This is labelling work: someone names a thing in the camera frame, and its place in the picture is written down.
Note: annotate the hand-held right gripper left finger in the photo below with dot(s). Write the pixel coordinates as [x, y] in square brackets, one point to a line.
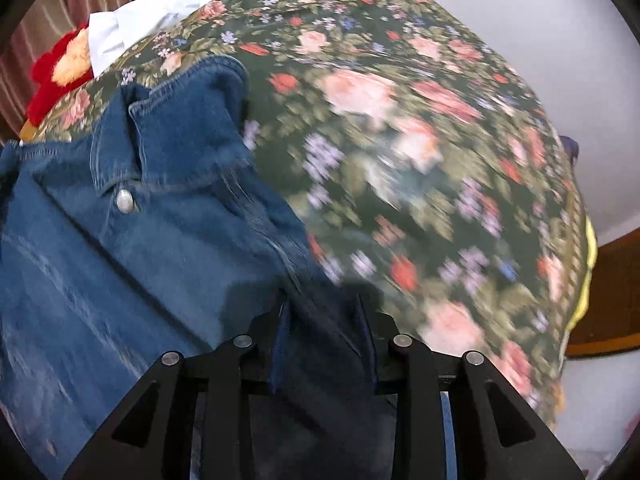
[264, 331]

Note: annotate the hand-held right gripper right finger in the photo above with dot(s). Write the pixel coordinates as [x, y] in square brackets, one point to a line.
[386, 331]

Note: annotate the blue denim jacket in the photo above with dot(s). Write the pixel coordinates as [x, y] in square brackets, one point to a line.
[150, 260]

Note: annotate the green floral blanket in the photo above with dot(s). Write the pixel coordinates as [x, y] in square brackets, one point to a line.
[400, 160]

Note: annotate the yellow bed sheet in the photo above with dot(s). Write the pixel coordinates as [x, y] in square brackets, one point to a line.
[585, 280]

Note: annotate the wooden door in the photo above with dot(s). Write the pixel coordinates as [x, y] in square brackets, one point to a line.
[612, 300]

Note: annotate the dark blue cloth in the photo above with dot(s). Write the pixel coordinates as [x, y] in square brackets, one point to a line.
[570, 147]

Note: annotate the red plush toy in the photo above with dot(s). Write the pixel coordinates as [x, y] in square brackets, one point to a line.
[45, 91]

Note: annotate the white pillow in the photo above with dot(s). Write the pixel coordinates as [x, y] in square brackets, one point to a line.
[150, 15]

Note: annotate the striped brown curtain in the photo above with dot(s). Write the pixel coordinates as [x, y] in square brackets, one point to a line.
[35, 35]

